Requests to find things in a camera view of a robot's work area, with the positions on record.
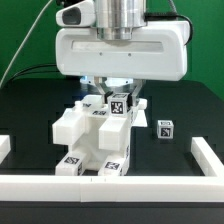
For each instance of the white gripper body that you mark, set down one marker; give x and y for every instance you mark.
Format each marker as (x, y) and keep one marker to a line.
(117, 39)

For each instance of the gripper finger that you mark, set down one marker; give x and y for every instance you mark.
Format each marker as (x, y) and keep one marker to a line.
(136, 95)
(103, 89)

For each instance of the white tagged cube nut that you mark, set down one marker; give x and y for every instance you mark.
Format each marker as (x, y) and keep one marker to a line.
(165, 129)
(118, 104)

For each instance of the white chair back frame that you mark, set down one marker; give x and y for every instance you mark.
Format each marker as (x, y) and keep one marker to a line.
(107, 126)

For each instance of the white chair seat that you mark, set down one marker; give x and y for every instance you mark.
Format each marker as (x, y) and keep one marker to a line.
(89, 144)

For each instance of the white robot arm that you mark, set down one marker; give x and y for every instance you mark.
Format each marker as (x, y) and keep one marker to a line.
(121, 39)

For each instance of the white block at left edge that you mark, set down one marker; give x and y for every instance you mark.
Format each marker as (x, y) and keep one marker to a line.
(5, 146)

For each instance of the white U-shaped obstacle fence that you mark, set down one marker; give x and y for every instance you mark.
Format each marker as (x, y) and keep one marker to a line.
(209, 187)

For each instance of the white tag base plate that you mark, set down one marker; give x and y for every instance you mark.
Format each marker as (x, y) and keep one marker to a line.
(140, 119)

